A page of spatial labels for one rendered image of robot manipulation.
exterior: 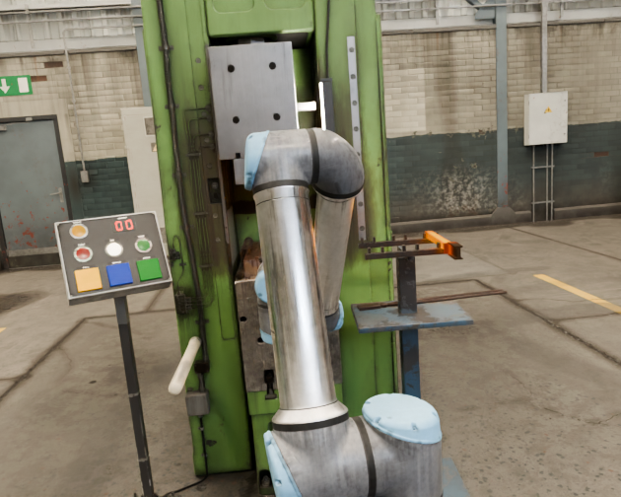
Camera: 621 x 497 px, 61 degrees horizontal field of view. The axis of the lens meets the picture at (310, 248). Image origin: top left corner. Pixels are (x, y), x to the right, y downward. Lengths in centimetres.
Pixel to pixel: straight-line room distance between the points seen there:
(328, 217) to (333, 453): 50
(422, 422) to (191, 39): 166
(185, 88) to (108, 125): 610
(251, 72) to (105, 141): 634
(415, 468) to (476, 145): 776
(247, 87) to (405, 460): 141
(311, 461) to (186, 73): 158
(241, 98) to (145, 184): 555
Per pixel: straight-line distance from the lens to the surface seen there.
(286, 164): 106
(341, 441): 104
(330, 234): 124
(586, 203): 954
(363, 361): 234
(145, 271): 193
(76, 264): 194
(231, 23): 220
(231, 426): 245
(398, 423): 104
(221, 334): 229
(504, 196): 885
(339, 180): 111
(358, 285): 223
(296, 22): 220
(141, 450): 228
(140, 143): 749
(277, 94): 201
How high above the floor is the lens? 138
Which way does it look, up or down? 10 degrees down
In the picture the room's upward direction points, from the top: 4 degrees counter-clockwise
